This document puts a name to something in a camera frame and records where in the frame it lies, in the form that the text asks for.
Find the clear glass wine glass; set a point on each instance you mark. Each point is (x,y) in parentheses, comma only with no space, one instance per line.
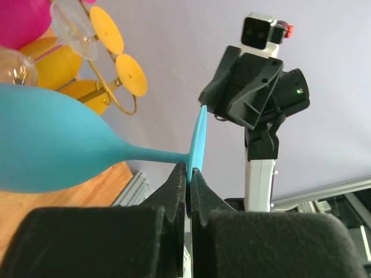
(17,68)

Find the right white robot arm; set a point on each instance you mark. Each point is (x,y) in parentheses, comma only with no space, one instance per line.
(289,96)

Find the gold wire wine glass rack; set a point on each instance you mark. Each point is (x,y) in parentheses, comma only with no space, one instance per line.
(109,34)

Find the magenta plastic wine glass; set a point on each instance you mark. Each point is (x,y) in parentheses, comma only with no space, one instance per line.
(22,22)

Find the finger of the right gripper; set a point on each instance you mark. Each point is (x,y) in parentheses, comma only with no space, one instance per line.
(248,105)
(211,95)

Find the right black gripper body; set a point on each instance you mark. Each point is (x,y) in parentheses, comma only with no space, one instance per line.
(254,72)

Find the teal plastic wine glass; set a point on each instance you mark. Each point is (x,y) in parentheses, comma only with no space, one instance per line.
(51,142)

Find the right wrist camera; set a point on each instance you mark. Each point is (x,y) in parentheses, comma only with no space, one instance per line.
(262,35)

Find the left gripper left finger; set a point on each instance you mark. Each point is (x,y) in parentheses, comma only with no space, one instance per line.
(146,240)

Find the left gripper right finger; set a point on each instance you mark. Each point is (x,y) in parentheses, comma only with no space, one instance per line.
(230,243)

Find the yellow wine glass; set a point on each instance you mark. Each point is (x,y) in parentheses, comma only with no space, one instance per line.
(129,71)
(59,58)

